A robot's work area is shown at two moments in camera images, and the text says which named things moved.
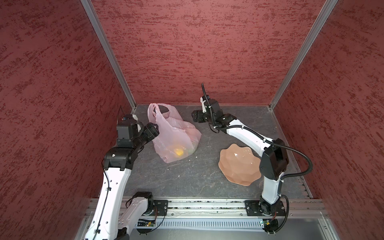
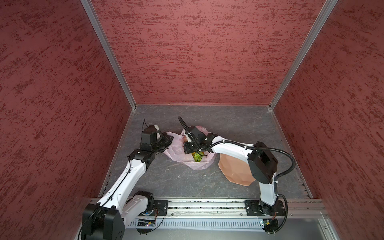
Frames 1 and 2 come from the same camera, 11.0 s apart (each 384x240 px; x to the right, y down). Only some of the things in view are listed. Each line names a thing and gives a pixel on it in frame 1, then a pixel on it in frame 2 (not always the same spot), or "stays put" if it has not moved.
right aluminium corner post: (323, 15) stays put
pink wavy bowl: (240, 165) stays put
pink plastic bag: (177, 138) to (175, 151)
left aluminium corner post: (98, 28) stays put
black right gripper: (196, 116) to (187, 149)
